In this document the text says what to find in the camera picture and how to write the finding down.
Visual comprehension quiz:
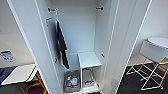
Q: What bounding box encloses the white wire drying rack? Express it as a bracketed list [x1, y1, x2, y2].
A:
[126, 55, 168, 92]

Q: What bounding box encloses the orange white warning label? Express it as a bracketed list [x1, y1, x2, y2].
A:
[45, 16, 54, 26]

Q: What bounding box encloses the orange frame stand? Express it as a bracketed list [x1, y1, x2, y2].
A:
[19, 75, 48, 94]

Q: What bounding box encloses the white clothes hanger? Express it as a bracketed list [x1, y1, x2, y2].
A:
[54, 9, 61, 24]

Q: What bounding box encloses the white wardrobe door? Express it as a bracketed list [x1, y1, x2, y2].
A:
[105, 0, 153, 94]
[6, 0, 63, 94]

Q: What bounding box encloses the black hanging garment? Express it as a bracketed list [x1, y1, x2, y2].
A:
[54, 20, 71, 70]

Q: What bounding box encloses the white flat board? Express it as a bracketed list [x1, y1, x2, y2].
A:
[1, 63, 38, 86]

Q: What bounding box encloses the pale blue white bundle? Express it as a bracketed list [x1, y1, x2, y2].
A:
[70, 77, 79, 86]

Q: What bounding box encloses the blue plastic object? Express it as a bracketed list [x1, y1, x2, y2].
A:
[0, 65, 17, 85]

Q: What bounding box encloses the white wardrobe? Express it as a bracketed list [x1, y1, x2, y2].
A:
[34, 0, 121, 94]

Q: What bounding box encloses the white wardrobe shelf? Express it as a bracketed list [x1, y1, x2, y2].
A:
[77, 50, 103, 70]

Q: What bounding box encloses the dark clothes rod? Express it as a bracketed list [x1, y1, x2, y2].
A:
[47, 6, 105, 13]

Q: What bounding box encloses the small dark door hinge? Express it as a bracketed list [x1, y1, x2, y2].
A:
[100, 52, 106, 59]
[53, 57, 59, 65]

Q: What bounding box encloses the blue wall sticker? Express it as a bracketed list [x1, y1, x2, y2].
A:
[0, 49, 16, 63]

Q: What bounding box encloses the brown storage basket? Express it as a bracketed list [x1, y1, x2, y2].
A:
[63, 69, 81, 94]

